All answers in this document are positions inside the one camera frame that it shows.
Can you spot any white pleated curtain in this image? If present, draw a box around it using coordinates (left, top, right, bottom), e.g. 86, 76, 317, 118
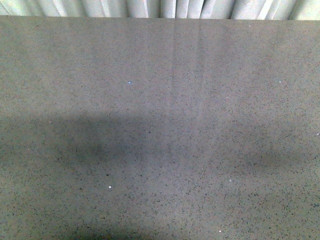
0, 0, 320, 21

